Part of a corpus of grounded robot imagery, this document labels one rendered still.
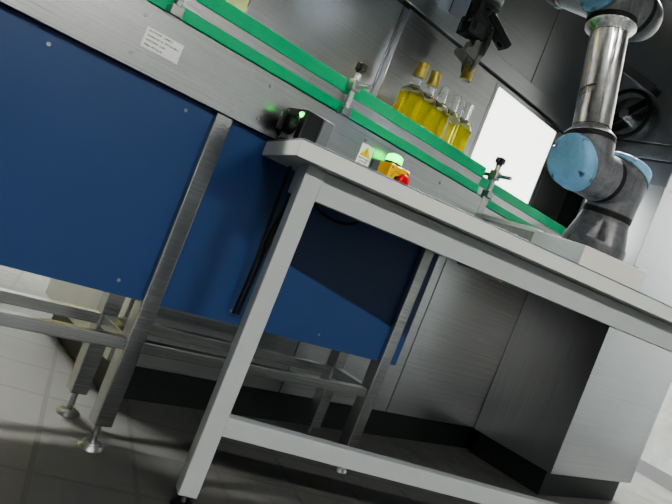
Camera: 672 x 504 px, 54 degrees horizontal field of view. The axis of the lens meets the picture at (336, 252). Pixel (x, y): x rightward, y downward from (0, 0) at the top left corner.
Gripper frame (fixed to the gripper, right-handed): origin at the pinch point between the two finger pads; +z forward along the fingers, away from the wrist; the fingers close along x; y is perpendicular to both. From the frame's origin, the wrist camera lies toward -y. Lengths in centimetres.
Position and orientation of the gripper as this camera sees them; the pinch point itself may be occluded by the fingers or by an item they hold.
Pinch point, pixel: (469, 69)
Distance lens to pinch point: 209.4
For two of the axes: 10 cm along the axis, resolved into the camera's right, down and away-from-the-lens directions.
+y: -8.5, -3.3, -4.1
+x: 3.6, 1.8, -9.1
